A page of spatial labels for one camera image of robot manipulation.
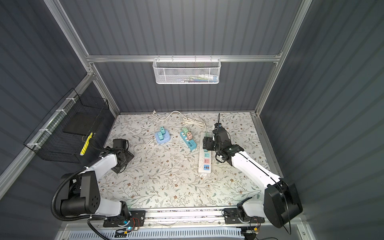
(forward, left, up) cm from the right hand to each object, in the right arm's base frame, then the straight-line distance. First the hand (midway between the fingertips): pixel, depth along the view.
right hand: (210, 141), depth 85 cm
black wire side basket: (-5, +72, +15) cm, 74 cm away
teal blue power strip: (+6, +13, -12) cm, 18 cm away
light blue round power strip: (+12, +29, -11) cm, 33 cm away
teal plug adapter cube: (+15, +32, -8) cm, 36 cm away
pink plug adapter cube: (+10, +13, -9) cm, 19 cm away
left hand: (-7, +53, -11) cm, 55 cm away
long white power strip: (-3, +3, -13) cm, 14 cm away
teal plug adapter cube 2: (+10, +33, -8) cm, 35 cm away
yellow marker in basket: (-10, +60, +14) cm, 62 cm away
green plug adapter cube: (+14, +16, -8) cm, 23 cm away
